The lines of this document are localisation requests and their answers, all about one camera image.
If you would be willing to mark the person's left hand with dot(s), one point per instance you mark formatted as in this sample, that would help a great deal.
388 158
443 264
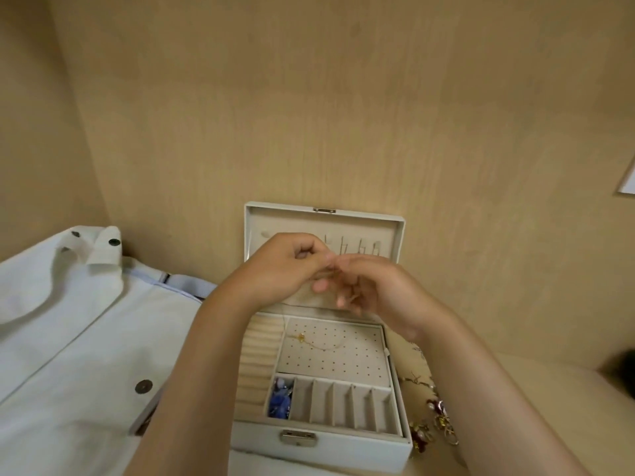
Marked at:
273 272

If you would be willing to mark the person's right hand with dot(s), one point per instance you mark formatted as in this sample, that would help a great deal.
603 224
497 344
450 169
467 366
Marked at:
387 297

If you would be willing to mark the person's left fingers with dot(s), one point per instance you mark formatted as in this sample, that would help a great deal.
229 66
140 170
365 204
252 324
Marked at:
312 247

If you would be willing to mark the person's right fingers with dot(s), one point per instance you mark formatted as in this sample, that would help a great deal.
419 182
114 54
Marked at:
342 287

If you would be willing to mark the person's left forearm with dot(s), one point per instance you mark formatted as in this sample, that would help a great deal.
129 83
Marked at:
198 381

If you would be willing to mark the person's right forearm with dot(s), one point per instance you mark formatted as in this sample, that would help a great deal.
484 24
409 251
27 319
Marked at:
476 401

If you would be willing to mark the cream printed fabric pouch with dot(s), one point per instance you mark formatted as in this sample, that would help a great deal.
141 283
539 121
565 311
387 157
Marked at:
414 364

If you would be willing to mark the white jewelry box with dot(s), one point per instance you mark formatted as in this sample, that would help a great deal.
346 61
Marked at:
337 406

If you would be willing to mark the blue bead jewelry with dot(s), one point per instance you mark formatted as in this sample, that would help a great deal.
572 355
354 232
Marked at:
282 399

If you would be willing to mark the red and gold jewelry pile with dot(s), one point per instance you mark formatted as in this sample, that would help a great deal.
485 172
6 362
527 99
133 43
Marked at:
436 423

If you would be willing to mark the white canvas bag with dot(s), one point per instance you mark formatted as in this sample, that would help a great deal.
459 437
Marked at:
69 342

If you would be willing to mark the white paper sheet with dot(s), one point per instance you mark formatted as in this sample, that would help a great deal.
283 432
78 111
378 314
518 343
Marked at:
629 180

